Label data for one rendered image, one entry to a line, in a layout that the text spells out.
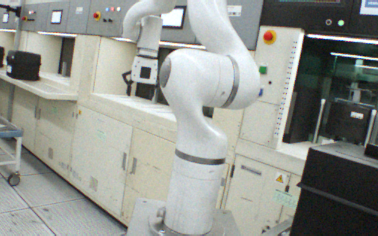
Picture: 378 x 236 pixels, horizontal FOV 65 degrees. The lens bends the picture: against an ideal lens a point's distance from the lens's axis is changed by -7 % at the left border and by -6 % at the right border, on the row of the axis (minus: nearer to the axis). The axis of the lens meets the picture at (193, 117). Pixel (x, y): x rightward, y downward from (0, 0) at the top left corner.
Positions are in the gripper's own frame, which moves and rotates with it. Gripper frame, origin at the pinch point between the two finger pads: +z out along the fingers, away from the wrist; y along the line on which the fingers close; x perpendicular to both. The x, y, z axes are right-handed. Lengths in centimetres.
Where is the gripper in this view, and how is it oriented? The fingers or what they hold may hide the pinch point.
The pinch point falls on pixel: (140, 95)
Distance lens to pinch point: 128.9
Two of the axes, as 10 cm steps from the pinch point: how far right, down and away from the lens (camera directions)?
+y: 9.0, 1.0, 4.2
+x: -4.0, -2.0, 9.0
